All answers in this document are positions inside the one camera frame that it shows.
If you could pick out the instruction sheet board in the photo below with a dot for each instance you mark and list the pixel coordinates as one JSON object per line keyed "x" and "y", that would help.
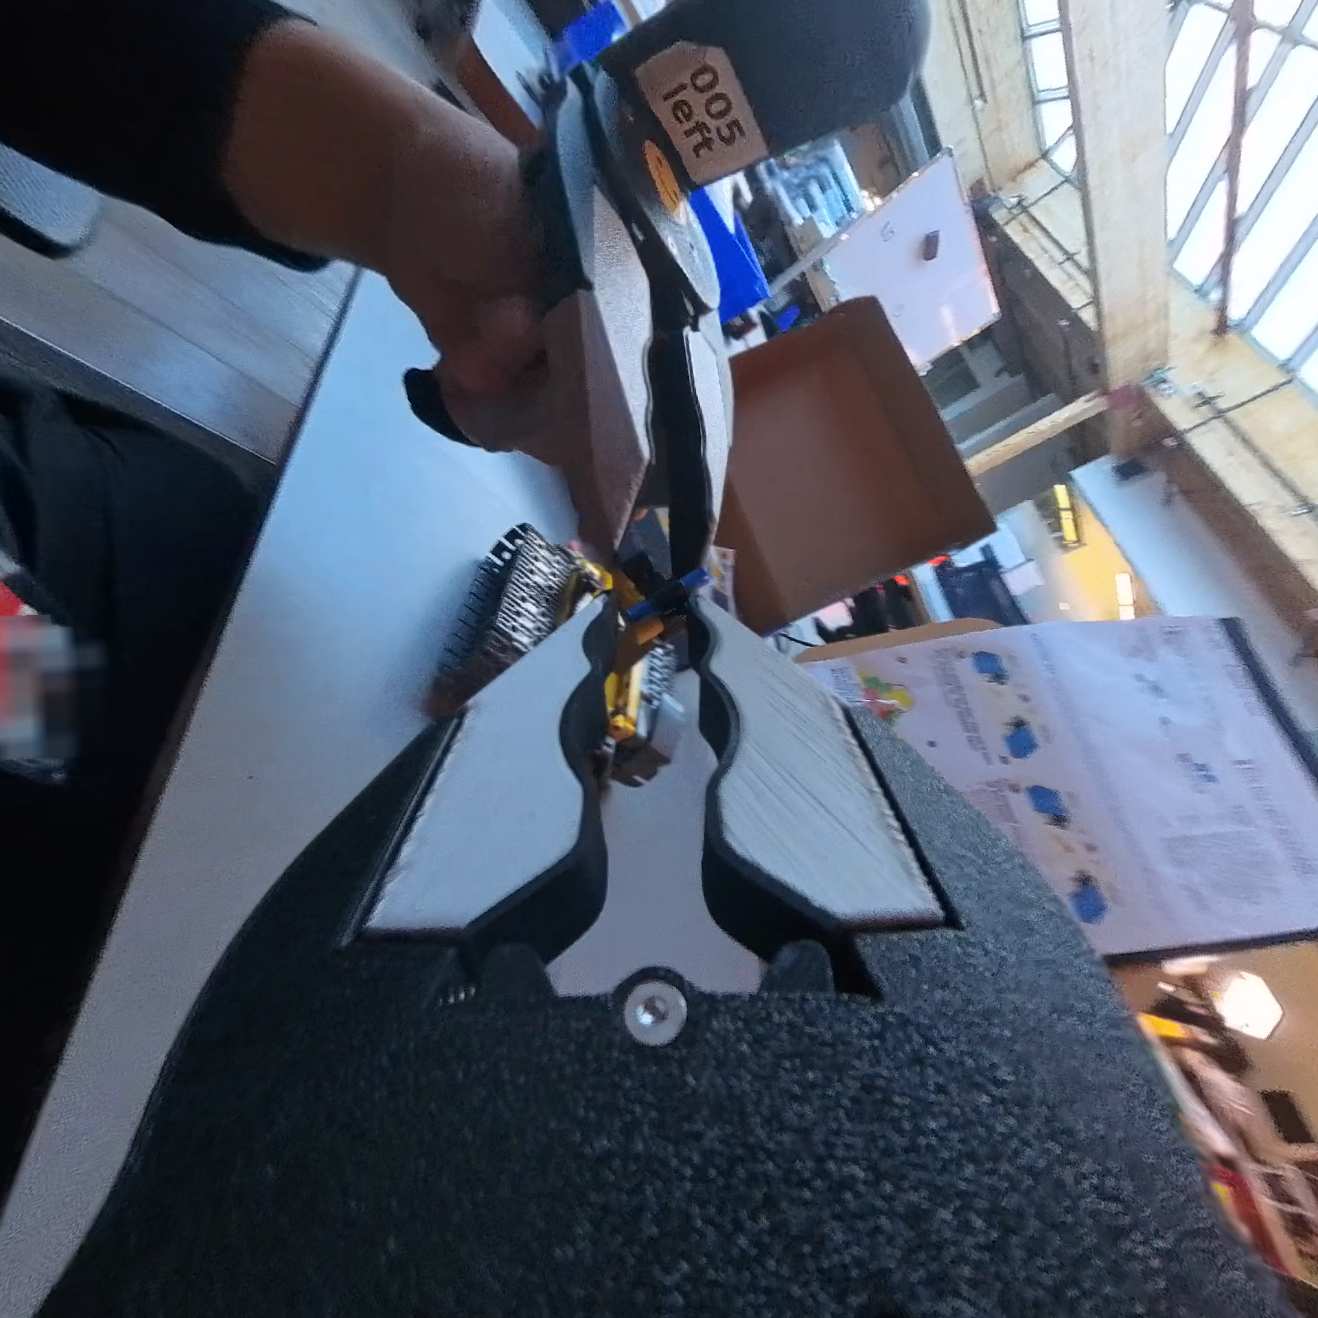
{"x": 1112, "y": 783}

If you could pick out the open cardboard box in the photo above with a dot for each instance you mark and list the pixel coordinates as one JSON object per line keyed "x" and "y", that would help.
{"x": 845, "y": 465}

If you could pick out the yellow grey toy bulldozer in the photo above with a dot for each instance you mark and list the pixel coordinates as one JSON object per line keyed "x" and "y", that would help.
{"x": 643, "y": 712}

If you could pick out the white whiteboard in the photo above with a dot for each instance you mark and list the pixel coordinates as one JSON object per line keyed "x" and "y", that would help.
{"x": 917, "y": 259}

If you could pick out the grey desk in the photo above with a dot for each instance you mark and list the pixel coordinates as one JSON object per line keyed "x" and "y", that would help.
{"x": 309, "y": 619}

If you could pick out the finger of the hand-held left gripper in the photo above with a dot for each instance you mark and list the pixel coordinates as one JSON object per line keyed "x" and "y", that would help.
{"x": 608, "y": 371}
{"x": 713, "y": 444}

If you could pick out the person's left forearm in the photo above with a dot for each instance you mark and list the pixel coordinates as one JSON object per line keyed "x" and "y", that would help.
{"x": 350, "y": 156}

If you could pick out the person's left hand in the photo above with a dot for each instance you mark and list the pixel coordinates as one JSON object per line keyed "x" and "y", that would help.
{"x": 485, "y": 310}

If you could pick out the person's dark blue jacket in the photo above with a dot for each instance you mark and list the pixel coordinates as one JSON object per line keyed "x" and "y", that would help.
{"x": 103, "y": 83}

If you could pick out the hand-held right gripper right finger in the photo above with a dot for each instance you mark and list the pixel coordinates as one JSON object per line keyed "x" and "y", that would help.
{"x": 824, "y": 815}

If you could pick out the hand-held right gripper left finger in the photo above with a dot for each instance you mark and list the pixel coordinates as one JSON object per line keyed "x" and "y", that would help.
{"x": 495, "y": 825}

